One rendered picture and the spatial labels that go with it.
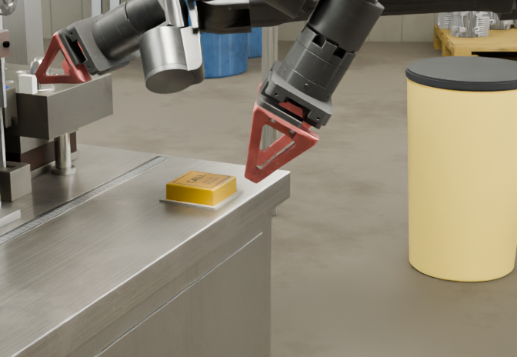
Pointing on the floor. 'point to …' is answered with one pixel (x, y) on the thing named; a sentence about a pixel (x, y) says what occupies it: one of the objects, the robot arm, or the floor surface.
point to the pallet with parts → (475, 35)
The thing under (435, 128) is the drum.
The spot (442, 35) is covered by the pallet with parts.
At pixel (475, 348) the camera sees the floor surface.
